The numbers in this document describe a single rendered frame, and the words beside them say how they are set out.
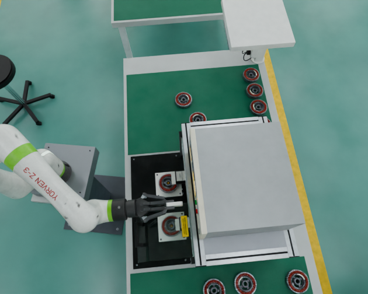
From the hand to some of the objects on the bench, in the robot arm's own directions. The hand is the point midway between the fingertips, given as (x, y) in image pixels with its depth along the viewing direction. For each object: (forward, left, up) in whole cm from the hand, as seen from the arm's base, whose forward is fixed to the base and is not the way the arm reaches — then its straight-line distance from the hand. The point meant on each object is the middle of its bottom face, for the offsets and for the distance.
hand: (174, 204), depth 124 cm
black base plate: (-5, +7, -43) cm, 44 cm away
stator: (-9, +18, -40) cm, 45 cm away
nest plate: (-9, +18, -41) cm, 46 cm away
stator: (+40, -26, -43) cm, 64 cm away
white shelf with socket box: (+25, +109, -45) cm, 121 cm away
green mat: (-2, +75, -44) cm, 87 cm away
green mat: (+34, -49, -42) cm, 73 cm away
